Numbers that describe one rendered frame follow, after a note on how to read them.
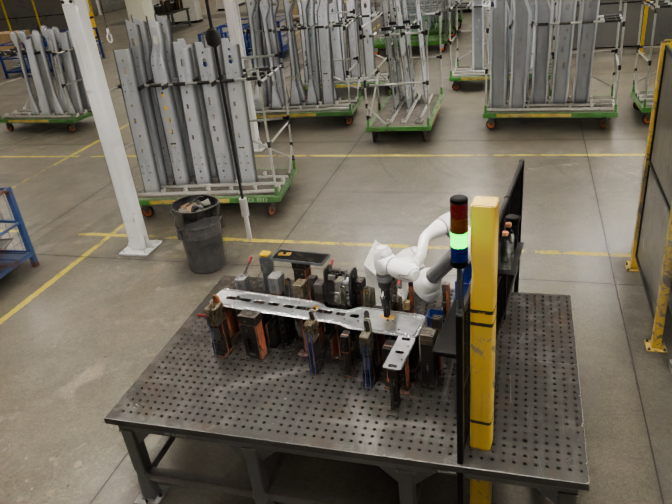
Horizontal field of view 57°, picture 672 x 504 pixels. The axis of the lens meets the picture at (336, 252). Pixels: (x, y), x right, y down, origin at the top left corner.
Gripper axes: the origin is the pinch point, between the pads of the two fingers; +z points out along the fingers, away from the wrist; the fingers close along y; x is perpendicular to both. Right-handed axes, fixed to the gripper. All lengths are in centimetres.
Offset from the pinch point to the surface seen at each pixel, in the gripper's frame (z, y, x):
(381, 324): 6.6, -4.7, 2.1
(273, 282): -1, 12, 79
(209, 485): 85, -79, 88
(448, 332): 3.6, -6.9, -37.1
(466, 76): 80, 911, 147
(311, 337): 10.2, -21.9, 38.8
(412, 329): 6.6, -5.0, -16.3
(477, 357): -19, -53, -62
